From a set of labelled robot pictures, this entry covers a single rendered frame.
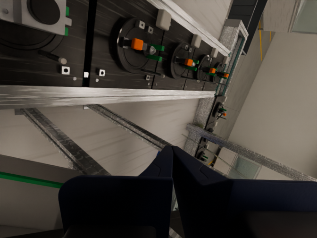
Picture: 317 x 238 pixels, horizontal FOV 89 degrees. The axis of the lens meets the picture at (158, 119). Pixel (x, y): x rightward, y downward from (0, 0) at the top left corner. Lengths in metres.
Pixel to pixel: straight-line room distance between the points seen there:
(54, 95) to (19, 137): 0.17
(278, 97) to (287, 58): 2.07
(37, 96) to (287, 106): 10.59
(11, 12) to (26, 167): 0.20
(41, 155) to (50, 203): 0.26
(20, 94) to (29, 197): 0.18
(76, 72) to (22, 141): 0.25
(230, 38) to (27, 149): 1.27
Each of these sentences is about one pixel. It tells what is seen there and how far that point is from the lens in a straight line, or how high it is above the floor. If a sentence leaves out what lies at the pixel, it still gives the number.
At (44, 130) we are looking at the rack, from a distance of 0.38.
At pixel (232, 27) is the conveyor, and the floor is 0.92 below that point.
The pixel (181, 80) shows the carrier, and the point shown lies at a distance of 0.76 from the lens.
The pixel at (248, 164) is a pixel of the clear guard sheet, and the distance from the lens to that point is 8.82.
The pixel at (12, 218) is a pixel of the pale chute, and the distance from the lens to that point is 0.40.
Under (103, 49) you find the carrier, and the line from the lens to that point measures 0.44.
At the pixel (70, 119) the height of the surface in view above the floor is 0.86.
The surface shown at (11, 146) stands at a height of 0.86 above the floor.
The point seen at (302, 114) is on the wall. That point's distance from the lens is 10.73.
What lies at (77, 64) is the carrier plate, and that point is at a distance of 0.41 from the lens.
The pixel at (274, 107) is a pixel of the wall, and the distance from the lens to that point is 10.65.
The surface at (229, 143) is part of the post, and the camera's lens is 1.23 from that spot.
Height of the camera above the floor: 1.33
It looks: 31 degrees down
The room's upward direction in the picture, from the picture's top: 116 degrees clockwise
